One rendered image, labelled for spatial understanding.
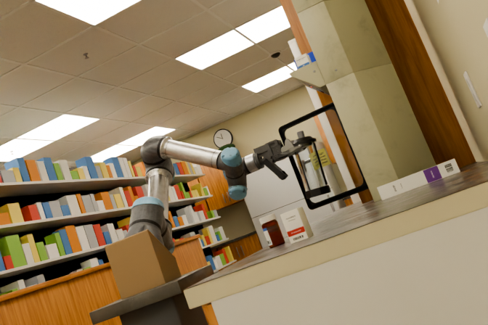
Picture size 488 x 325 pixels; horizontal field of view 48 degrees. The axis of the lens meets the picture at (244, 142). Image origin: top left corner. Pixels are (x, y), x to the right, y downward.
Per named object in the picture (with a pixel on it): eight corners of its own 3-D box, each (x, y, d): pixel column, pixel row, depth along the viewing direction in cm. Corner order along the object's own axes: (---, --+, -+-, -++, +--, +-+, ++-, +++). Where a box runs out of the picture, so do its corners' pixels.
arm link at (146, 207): (123, 220, 191) (128, 193, 201) (134, 245, 199) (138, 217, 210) (157, 216, 190) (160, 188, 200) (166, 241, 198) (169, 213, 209)
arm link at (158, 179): (133, 243, 198) (141, 147, 240) (145, 268, 208) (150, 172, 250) (166, 237, 198) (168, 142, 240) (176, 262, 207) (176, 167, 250)
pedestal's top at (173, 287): (92, 325, 172) (88, 313, 173) (138, 302, 203) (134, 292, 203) (181, 293, 165) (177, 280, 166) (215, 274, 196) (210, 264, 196)
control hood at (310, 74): (338, 94, 236) (330, 73, 238) (325, 84, 205) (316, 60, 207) (314, 105, 239) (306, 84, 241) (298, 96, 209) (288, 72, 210)
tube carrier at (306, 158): (332, 188, 223) (318, 138, 226) (328, 189, 213) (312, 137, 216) (308, 195, 226) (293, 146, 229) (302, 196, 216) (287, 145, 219)
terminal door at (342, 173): (372, 187, 229) (336, 100, 235) (309, 211, 242) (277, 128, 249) (372, 187, 230) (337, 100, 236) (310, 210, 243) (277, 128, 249)
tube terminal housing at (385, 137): (440, 175, 222) (367, 6, 234) (441, 177, 191) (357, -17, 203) (381, 196, 229) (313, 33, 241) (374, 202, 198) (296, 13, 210)
